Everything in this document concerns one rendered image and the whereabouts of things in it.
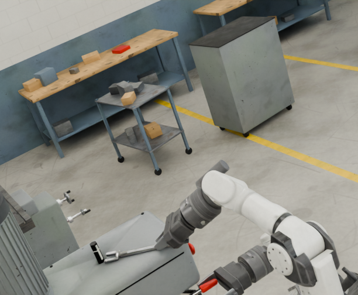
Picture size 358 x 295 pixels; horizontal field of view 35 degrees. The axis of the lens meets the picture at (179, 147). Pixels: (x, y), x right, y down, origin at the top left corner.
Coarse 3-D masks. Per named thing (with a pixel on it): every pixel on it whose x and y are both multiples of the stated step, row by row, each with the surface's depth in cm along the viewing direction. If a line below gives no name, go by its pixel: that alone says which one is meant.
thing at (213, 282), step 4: (212, 280) 164; (216, 280) 165; (204, 284) 164; (208, 284) 163; (212, 284) 164; (200, 288) 163; (204, 288) 163; (208, 288) 163; (196, 292) 163; (200, 292) 163; (204, 292) 163
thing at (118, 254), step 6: (186, 240) 153; (144, 246) 156; (150, 246) 155; (168, 246) 154; (108, 252) 159; (114, 252) 158; (120, 252) 158; (126, 252) 157; (132, 252) 156; (138, 252) 155; (114, 258) 156
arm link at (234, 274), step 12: (252, 252) 164; (228, 264) 166; (240, 264) 163; (252, 264) 162; (264, 264) 162; (216, 276) 167; (228, 276) 161; (240, 276) 160; (252, 276) 163; (264, 276) 165; (228, 288) 162; (240, 288) 158
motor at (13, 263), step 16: (0, 192) 142; (0, 208) 135; (0, 224) 135; (16, 224) 142; (0, 240) 134; (16, 240) 139; (0, 256) 135; (16, 256) 138; (32, 256) 145; (0, 272) 135; (16, 272) 138; (32, 272) 143; (0, 288) 136; (16, 288) 139; (32, 288) 142; (48, 288) 149
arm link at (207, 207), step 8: (216, 168) 146; (224, 168) 145; (200, 184) 148; (200, 192) 145; (192, 200) 145; (200, 200) 143; (208, 200) 143; (200, 208) 143; (208, 208) 143; (216, 208) 145; (208, 216) 144; (216, 216) 146
